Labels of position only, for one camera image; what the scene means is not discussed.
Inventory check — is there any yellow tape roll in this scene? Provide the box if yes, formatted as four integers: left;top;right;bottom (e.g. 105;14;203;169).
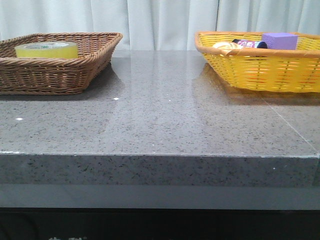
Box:
14;41;78;59

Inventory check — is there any white curtain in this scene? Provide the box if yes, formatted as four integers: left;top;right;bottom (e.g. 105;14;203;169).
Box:
0;0;320;51

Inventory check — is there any toy bread loaf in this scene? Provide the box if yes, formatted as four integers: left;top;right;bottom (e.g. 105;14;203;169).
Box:
212;41;243;51

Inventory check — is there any purple foam cube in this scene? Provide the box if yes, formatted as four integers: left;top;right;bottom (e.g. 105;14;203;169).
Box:
261;32;298;50

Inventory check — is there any yellow woven basket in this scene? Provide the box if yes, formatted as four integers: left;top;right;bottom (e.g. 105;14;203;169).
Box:
194;31;320;93

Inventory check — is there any brown wicker basket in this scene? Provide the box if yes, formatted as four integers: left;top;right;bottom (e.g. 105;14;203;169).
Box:
0;32;123;95

